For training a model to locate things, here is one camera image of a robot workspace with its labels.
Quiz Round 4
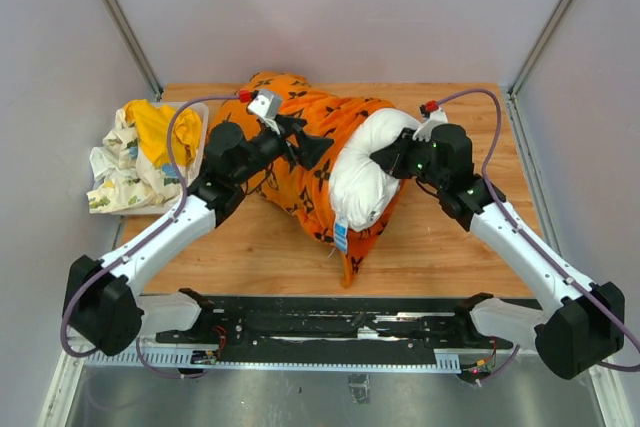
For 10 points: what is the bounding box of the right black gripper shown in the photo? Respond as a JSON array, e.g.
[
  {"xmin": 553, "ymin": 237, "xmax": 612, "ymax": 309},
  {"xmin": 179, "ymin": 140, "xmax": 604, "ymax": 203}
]
[{"xmin": 371, "ymin": 127, "xmax": 447, "ymax": 190}]

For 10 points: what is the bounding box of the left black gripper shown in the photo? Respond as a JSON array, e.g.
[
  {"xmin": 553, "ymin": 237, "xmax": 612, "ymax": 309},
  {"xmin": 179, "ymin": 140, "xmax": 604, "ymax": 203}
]
[{"xmin": 233, "ymin": 114, "xmax": 334, "ymax": 185}]

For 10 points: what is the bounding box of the orange black-patterned plush pillowcase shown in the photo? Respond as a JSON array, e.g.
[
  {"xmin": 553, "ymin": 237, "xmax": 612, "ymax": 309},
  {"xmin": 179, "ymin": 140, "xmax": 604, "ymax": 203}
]
[{"xmin": 205, "ymin": 71, "xmax": 407, "ymax": 290}]

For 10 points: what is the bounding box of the white pillow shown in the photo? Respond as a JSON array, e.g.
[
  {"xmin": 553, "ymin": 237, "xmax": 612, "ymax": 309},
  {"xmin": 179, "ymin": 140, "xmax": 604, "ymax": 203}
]
[{"xmin": 329, "ymin": 108, "xmax": 419, "ymax": 232}]

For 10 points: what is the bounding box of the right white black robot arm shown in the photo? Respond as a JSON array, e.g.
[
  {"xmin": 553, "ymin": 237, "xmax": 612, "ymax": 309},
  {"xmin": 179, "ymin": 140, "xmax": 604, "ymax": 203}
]
[{"xmin": 370, "ymin": 124, "xmax": 625, "ymax": 380}]

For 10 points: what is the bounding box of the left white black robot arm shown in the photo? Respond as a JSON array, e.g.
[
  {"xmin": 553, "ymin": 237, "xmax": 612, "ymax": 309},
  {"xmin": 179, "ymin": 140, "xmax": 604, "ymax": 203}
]
[{"xmin": 60, "ymin": 116, "xmax": 333, "ymax": 356}]

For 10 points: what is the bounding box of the blue white pillow label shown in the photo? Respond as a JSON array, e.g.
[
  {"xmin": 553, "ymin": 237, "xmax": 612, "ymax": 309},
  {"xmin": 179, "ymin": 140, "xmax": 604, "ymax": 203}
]
[{"xmin": 333, "ymin": 215, "xmax": 349, "ymax": 253}]

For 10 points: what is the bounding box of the white plastic bin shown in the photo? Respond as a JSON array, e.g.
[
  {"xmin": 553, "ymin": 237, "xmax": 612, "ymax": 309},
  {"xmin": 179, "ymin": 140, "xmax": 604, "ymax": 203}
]
[{"xmin": 110, "ymin": 101, "xmax": 210, "ymax": 217}]

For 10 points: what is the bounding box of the yellow and white floral cloth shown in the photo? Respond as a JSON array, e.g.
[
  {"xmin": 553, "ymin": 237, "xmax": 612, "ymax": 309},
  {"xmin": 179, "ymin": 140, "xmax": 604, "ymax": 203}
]
[{"xmin": 86, "ymin": 99, "xmax": 203, "ymax": 215}]

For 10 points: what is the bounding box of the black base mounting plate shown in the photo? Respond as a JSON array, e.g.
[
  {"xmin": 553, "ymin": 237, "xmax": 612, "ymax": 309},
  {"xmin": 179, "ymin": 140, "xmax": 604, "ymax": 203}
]
[{"xmin": 155, "ymin": 296, "xmax": 511, "ymax": 352}]

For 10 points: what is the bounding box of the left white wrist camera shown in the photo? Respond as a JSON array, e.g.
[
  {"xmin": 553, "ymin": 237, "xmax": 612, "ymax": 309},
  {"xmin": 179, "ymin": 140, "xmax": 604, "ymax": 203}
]
[{"xmin": 248, "ymin": 89, "xmax": 282, "ymax": 134}]

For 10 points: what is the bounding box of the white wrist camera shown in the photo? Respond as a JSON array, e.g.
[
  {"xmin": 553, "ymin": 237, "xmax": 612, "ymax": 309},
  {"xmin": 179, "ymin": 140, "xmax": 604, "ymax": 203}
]
[
  {"xmin": 248, "ymin": 89, "xmax": 282, "ymax": 134},
  {"xmin": 412, "ymin": 107, "xmax": 448, "ymax": 141}
]

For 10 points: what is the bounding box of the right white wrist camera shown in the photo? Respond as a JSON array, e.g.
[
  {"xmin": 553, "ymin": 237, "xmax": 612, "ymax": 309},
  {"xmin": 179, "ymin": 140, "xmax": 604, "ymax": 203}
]
[{"xmin": 412, "ymin": 107, "xmax": 448, "ymax": 141}]

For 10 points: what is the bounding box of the grey slotted cable duct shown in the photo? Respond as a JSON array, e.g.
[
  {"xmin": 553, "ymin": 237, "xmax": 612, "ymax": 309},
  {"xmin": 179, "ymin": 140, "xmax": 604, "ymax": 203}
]
[{"xmin": 83, "ymin": 345, "xmax": 462, "ymax": 374}]

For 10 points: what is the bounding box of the right aluminium corner post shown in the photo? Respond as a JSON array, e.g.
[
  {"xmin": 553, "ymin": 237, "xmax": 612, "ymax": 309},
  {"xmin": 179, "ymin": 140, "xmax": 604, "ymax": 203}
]
[{"xmin": 506, "ymin": 0, "xmax": 576, "ymax": 98}]

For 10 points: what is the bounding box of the aluminium corner post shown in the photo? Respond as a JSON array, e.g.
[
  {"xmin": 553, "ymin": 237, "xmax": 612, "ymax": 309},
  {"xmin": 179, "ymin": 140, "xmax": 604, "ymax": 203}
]
[
  {"xmin": 101, "ymin": 0, "xmax": 164, "ymax": 100},
  {"xmin": 506, "ymin": 0, "xmax": 576, "ymax": 98}
]

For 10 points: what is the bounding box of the left aluminium corner post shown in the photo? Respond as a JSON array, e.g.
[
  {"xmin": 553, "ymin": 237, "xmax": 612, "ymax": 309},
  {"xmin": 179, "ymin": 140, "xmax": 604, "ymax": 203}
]
[{"xmin": 101, "ymin": 0, "xmax": 164, "ymax": 100}]

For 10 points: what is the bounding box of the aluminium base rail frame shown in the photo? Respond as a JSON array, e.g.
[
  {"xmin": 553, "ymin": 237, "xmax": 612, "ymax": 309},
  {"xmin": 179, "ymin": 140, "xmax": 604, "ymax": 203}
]
[{"xmin": 37, "ymin": 91, "xmax": 636, "ymax": 427}]

